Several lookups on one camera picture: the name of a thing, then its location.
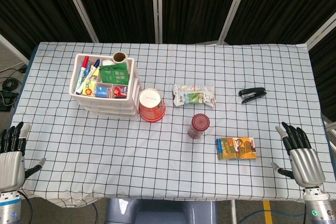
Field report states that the black coiled floor cable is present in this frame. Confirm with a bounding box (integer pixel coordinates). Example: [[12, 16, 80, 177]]
[[2, 76, 21, 91]]

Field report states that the blue floor cable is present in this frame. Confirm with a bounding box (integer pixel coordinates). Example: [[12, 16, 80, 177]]
[[240, 207, 307, 224]]

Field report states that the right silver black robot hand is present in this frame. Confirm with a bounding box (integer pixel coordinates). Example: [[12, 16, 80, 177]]
[[271, 121, 327, 189]]

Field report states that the blue small packet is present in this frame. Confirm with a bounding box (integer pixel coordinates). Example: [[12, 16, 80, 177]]
[[96, 85, 112, 98]]

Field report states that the black stapler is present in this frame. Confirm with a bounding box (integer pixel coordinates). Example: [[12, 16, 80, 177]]
[[238, 87, 268, 104]]

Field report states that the orange blue cardboard box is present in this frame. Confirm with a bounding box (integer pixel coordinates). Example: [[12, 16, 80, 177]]
[[215, 136, 258, 161]]

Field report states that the yellow lion snack packet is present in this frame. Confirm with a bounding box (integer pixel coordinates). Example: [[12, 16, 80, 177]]
[[82, 77, 98, 96]]

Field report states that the blue-grey robot torso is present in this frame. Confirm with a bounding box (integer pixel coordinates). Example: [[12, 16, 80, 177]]
[[104, 198, 218, 224]]

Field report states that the blue checkered tablecloth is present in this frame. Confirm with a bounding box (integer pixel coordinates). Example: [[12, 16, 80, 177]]
[[0, 41, 336, 208]]

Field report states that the white green snack packet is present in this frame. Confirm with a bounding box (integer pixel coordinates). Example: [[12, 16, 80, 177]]
[[172, 84, 217, 108]]

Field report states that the red small packet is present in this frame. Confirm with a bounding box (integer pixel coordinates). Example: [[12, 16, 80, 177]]
[[113, 85, 129, 98]]

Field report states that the thin black hanging cable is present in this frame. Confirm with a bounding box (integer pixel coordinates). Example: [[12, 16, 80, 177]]
[[89, 202, 99, 224]]

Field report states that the red-capped white marker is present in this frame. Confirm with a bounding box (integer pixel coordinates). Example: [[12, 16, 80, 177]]
[[75, 56, 90, 95]]

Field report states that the blue-capped white marker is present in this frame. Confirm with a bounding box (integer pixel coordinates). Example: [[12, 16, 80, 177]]
[[80, 59, 101, 91]]

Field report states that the black folding screen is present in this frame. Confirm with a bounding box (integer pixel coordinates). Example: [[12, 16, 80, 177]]
[[0, 0, 336, 124]]

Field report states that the white table leg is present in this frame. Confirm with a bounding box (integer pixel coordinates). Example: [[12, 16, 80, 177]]
[[230, 199, 238, 224]]

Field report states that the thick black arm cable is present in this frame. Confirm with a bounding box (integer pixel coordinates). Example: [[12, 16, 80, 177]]
[[19, 191, 34, 224]]

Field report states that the red thermos bottle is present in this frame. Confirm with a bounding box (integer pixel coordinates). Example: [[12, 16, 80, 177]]
[[187, 113, 211, 140]]

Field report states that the orange paper cup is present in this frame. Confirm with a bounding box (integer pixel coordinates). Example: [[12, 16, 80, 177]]
[[138, 88, 166, 123]]

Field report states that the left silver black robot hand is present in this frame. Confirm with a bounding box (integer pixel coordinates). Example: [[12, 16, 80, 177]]
[[0, 121, 47, 192]]

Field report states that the white plastic drawer organizer frame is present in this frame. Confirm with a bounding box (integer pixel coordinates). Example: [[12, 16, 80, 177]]
[[68, 53, 141, 120]]

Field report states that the green tea packet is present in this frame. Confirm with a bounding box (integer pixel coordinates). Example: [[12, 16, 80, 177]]
[[99, 62, 130, 86]]

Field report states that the black power adapter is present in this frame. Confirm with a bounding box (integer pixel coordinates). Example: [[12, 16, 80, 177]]
[[0, 90, 18, 112]]

